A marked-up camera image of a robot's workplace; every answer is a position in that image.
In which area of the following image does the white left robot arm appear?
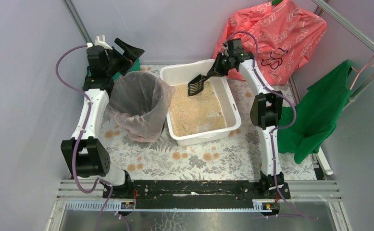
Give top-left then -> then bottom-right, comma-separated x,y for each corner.
55,35 -> 145,186

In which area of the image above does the pink plastic bin liner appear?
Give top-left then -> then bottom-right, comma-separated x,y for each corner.
105,70 -> 176,143

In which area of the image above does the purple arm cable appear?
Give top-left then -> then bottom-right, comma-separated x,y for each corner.
224,31 -> 317,221
55,44 -> 114,231

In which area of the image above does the metal clothes rack bar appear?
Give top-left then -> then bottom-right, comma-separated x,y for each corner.
312,0 -> 374,104

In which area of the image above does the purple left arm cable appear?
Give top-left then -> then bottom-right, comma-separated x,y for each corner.
55,44 -> 114,231

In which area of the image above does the black litter scoop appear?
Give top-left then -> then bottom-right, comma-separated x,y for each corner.
187,74 -> 210,96

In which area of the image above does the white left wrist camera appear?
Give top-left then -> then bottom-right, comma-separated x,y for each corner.
87,34 -> 112,50

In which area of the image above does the pink patterned garment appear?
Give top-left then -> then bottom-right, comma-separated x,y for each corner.
213,0 -> 327,85

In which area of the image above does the black trash bin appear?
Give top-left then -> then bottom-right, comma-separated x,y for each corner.
109,70 -> 166,136

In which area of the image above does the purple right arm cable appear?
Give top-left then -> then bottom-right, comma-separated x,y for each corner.
224,31 -> 317,221

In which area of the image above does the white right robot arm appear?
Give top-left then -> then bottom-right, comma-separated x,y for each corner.
202,38 -> 284,191

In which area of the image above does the floral table mat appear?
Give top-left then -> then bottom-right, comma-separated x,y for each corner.
74,64 -> 317,181

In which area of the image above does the beige cat litter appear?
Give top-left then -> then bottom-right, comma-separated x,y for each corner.
170,82 -> 226,137

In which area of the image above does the green shirt on right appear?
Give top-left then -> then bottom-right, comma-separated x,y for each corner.
277,60 -> 353,164

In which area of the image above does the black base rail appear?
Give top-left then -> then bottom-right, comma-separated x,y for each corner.
102,174 -> 291,209

